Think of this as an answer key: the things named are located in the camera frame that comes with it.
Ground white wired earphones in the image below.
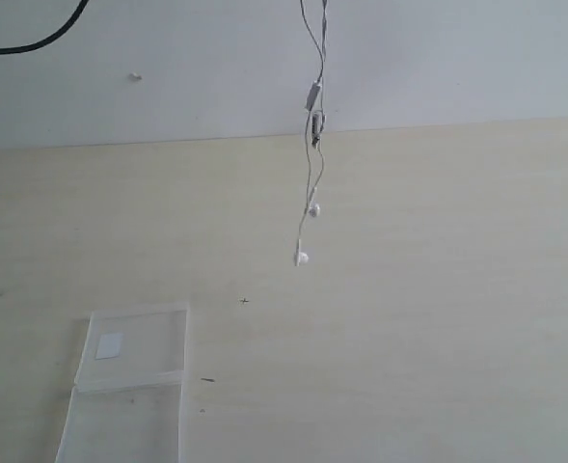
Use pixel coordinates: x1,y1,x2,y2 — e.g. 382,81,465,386
293,0,328,267

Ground clear plastic storage box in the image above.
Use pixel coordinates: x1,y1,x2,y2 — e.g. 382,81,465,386
55,303,189,462

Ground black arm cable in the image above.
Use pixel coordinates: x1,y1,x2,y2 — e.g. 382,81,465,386
0,0,91,56

